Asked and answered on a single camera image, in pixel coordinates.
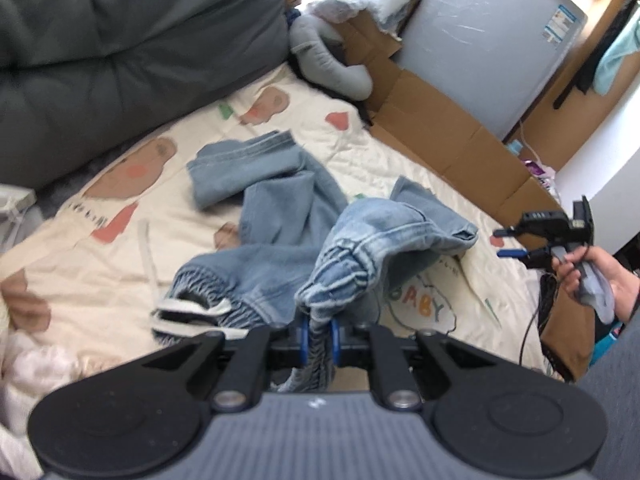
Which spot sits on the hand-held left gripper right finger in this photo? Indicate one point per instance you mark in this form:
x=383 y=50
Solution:
x=334 y=344

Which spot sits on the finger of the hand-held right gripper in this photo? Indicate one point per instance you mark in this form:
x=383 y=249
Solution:
x=509 y=232
x=512 y=254

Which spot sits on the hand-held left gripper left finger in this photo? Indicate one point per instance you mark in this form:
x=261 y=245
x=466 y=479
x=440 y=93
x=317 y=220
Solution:
x=303 y=344

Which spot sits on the light blue jeans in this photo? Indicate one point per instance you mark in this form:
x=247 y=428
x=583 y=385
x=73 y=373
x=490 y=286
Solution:
x=280 y=220

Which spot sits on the person's right hand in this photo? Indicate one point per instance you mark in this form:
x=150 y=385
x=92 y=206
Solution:
x=622 y=285

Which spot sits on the small bottles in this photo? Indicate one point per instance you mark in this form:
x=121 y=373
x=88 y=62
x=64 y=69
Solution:
x=532 y=162

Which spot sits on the brown wooden wardrobe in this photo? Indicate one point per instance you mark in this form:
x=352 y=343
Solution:
x=565 y=125

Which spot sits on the brown cloth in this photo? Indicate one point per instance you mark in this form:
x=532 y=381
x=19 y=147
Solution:
x=570 y=340

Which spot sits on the teal printed cloth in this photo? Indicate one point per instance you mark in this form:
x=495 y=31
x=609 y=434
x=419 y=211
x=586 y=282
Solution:
x=605 y=347

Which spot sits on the flattened cardboard box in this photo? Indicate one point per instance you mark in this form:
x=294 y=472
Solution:
x=430 y=120

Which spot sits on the black hanging cloth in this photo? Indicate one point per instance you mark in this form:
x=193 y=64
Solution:
x=595 y=65

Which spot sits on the teal hanging cloth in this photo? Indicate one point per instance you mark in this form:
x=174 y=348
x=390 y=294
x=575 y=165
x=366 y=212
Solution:
x=617 y=62

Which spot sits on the printed cream blanket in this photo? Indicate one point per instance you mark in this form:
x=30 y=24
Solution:
x=150 y=240

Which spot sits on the pale grey refrigerator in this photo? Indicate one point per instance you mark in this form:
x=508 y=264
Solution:
x=480 y=45

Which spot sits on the grey plush pillow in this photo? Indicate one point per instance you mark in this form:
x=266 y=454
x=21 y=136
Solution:
x=325 y=60

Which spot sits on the pale pink crumpled cloth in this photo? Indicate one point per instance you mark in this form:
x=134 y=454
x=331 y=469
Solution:
x=40 y=370

